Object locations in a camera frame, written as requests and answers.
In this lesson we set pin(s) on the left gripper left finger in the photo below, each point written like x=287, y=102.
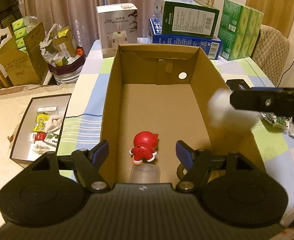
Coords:
x=87, y=164

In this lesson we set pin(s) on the brown cardboard box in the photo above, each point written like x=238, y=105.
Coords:
x=165, y=89

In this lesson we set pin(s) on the round bin with trash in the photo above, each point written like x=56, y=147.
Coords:
x=64, y=57

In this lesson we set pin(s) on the green tissue pack stack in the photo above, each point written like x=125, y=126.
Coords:
x=238, y=30

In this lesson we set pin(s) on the white humidifier box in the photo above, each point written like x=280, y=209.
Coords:
x=118, y=24

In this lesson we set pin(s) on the shallow tray with items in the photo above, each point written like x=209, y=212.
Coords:
x=40, y=128

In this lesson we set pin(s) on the clear plastic swab packet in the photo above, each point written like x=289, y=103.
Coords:
x=283, y=123

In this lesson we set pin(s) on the checked tablecloth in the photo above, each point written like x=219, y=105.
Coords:
x=84, y=117

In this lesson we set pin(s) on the red toy figure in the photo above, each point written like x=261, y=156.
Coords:
x=144, y=147

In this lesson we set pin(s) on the quilted beige chair cover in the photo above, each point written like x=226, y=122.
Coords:
x=270, y=52

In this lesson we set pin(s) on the open cardboard carton floor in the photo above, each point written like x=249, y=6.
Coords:
x=21, y=55

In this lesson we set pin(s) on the blue product box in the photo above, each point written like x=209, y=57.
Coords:
x=211, y=47

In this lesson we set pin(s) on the clear plastic cup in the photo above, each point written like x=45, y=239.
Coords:
x=145, y=174

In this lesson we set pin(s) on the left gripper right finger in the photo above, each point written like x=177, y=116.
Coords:
x=196, y=163

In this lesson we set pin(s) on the green product box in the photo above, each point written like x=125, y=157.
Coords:
x=186, y=17

